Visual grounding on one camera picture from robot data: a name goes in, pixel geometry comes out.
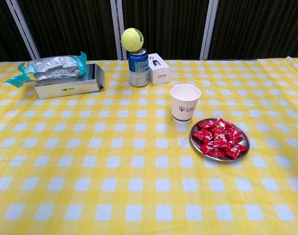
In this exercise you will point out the red candy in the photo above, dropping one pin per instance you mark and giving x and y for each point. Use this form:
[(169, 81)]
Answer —
[(198, 135), (218, 133), (206, 148), (220, 143), (220, 123), (231, 154), (203, 124), (229, 142), (207, 134), (234, 133), (216, 153), (237, 148)]

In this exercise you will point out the small metal bowl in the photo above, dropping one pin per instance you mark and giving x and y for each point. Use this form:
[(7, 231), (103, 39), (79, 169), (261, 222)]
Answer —
[(195, 147)]

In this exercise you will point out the small white carton box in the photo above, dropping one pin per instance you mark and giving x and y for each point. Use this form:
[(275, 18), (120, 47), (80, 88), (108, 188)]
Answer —
[(158, 73)]

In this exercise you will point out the silver cardboard box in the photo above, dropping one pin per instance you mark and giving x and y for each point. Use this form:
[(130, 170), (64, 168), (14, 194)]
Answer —
[(65, 89)]

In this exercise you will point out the yellow white checked tablecloth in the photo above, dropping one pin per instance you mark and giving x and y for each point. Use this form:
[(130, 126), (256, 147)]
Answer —
[(90, 147)]

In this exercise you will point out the blue drink can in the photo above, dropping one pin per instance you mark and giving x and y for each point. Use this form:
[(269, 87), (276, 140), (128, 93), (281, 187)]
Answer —
[(138, 71)]

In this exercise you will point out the white paper cup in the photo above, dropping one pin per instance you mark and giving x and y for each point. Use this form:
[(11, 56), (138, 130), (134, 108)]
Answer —
[(184, 107)]

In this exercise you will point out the yellow tennis ball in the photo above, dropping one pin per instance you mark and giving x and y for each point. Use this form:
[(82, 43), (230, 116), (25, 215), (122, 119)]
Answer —
[(131, 39)]

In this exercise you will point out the teal silver snack bag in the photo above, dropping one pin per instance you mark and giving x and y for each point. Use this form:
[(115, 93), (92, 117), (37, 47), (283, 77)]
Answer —
[(53, 67)]

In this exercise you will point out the white partition frame post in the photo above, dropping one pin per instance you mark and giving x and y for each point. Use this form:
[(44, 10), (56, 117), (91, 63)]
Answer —
[(117, 24), (25, 31), (209, 29)]

